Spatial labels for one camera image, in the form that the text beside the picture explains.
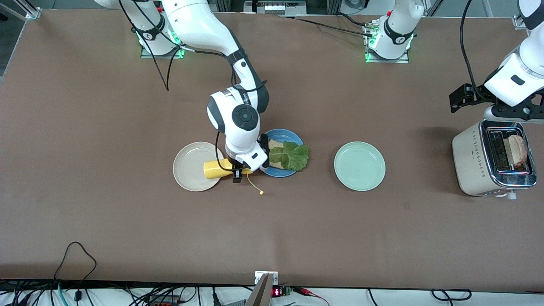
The green lettuce leaf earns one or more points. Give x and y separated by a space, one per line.
293 156

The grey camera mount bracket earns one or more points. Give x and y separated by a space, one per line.
263 293

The beige round plate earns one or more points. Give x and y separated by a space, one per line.
189 165

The cream chrome toaster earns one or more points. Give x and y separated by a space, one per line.
471 165

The red clip lead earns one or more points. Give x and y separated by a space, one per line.
304 291

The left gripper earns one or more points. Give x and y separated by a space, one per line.
476 96

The blue round plate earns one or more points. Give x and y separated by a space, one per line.
289 135

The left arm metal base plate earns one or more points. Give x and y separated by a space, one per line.
386 61

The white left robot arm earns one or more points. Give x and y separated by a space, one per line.
397 29

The yellow mustard squeeze bottle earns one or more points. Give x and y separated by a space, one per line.
214 169

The toasted bread slice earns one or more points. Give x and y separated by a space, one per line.
276 146
517 149

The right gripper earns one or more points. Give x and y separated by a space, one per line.
233 164

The aluminium frame extrusion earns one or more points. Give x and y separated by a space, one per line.
517 21
29 15

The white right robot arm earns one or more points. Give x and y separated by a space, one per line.
199 25

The metal control box with lights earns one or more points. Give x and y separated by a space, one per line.
276 7

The light green round plate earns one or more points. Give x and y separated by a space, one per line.
359 166

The circuit board with red display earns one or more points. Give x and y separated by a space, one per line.
278 292

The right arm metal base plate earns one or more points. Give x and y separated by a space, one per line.
161 56

